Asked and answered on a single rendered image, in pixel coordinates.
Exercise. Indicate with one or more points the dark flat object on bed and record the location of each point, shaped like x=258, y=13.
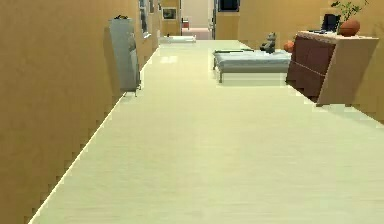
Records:
x=233, y=51

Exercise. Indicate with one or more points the grey blue bed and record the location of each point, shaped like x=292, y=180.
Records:
x=251, y=61

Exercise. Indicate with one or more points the grey metal cabinet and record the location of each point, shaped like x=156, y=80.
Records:
x=126, y=55

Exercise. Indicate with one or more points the grey teddy bear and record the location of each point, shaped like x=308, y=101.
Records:
x=269, y=43

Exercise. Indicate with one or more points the dark window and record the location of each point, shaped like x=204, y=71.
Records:
x=229, y=5

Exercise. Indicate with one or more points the orange ball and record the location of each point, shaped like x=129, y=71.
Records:
x=289, y=46

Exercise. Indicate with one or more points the small black object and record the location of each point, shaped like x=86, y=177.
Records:
x=120, y=17

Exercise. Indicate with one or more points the brown chest of drawers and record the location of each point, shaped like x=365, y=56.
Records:
x=321, y=65

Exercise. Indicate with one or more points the black laptop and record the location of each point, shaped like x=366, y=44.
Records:
x=330, y=22

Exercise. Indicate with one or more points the house plant in brown pot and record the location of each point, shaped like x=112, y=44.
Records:
x=349, y=26

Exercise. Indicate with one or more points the framed wall picture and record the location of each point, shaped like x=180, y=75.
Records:
x=169, y=13

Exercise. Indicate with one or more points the window with pale frame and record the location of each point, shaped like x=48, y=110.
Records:
x=143, y=18

